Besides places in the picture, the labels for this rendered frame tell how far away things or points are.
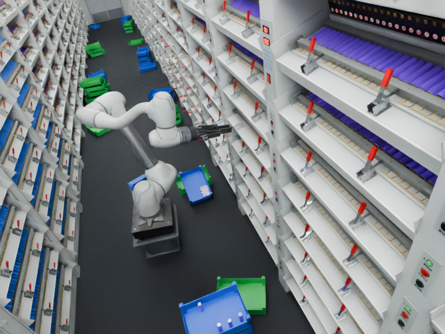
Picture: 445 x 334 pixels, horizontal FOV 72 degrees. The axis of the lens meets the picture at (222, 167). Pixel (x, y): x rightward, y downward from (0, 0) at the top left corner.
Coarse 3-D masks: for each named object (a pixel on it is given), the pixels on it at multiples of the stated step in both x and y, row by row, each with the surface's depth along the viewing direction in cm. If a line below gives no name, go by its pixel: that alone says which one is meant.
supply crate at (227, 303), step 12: (228, 288) 156; (204, 300) 155; (216, 300) 156; (228, 300) 155; (240, 300) 154; (192, 312) 153; (204, 312) 152; (216, 312) 152; (228, 312) 151; (240, 312) 150; (192, 324) 149; (204, 324) 148; (216, 324) 147; (240, 324) 140
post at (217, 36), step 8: (208, 0) 146; (216, 0) 147; (208, 16) 152; (208, 32) 162; (216, 32) 155; (216, 40) 158; (216, 56) 163; (224, 72) 169; (216, 80) 180; (224, 96) 177; (224, 104) 180; (232, 104) 182; (232, 128) 191; (232, 152) 202; (240, 176) 217; (240, 192) 226; (240, 208) 240
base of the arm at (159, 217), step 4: (160, 204) 218; (160, 208) 210; (160, 212) 210; (140, 216) 207; (152, 216) 205; (156, 216) 207; (160, 216) 209; (140, 220) 207; (144, 220) 207; (148, 220) 205; (152, 220) 206; (156, 220) 207; (160, 220) 207; (140, 224) 206; (144, 224) 207; (148, 224) 203; (152, 224) 205
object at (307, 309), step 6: (288, 276) 176; (288, 282) 177; (294, 282) 176; (294, 288) 174; (300, 288) 171; (294, 294) 172; (300, 294) 170; (300, 300) 168; (306, 300) 164; (306, 306) 165; (306, 312) 163; (312, 312) 161; (312, 318) 160; (318, 318) 158; (312, 324) 158; (318, 324) 157; (318, 330) 155; (324, 330) 154
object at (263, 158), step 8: (224, 112) 183; (232, 112) 185; (232, 120) 181; (248, 128) 169; (240, 136) 169; (248, 136) 165; (256, 136) 162; (248, 144) 160; (256, 144) 157; (264, 152) 151; (264, 160) 147
